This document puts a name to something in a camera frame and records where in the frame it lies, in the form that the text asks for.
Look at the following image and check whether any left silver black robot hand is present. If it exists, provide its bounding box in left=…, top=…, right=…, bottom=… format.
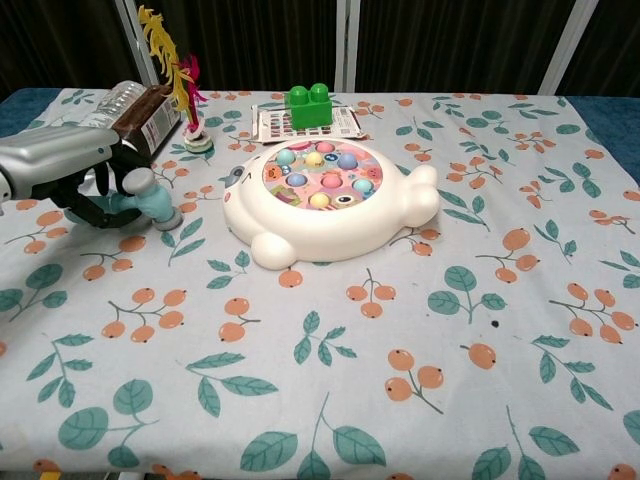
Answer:
left=0, top=124, right=151, bottom=230

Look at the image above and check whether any teal handheld toy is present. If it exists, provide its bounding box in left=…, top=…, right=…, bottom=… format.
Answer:
left=64, top=167, right=184, bottom=232

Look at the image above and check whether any white fish toy board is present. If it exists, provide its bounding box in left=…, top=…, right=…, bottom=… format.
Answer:
left=222, top=139, right=441, bottom=271

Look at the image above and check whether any clear plastic water bottle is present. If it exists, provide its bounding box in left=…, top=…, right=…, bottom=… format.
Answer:
left=74, top=79, right=151, bottom=132

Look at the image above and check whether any brown liquid bottle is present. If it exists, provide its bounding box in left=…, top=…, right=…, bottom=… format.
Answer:
left=112, top=84, right=184, bottom=162

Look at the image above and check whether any yellow pink feather shuttlecock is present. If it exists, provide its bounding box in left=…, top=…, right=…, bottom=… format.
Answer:
left=137, top=4, right=214, bottom=154

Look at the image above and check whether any green building block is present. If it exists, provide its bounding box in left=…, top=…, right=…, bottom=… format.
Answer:
left=288, top=83, right=334, bottom=132

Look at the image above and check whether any white calculator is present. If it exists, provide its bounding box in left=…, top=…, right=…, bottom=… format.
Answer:
left=249, top=102, right=367, bottom=144

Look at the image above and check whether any floral printed tablecloth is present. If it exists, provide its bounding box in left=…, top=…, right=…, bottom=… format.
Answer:
left=0, top=88, right=640, bottom=480

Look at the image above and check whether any silver partition post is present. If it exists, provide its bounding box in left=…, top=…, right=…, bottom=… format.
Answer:
left=335, top=0, right=361, bottom=94
left=537, top=0, right=601, bottom=96
left=113, top=0, right=167, bottom=91

